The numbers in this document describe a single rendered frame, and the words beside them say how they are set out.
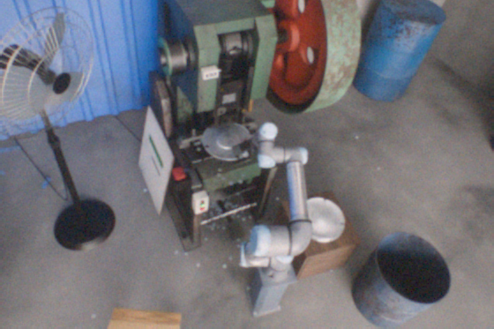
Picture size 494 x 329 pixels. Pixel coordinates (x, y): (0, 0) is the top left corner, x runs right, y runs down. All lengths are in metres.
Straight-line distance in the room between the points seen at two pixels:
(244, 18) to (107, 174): 1.75
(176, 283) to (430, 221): 1.95
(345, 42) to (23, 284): 2.25
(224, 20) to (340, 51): 0.52
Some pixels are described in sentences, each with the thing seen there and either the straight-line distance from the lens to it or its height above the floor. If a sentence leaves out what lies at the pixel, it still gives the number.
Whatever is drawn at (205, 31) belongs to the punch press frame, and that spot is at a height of 1.48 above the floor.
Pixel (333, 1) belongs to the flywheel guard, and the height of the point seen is 1.65.
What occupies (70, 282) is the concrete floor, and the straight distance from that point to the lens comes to 2.66.
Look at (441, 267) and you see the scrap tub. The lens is 2.54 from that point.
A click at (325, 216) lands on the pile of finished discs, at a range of 2.45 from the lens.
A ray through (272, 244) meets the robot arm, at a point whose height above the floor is 1.06.
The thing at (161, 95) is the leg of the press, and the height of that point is 0.85.
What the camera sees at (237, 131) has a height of 0.78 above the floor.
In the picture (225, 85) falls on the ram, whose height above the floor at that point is 1.16.
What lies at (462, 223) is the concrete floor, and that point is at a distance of 3.43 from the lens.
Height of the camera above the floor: 2.36
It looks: 47 degrees down
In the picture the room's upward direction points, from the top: 10 degrees clockwise
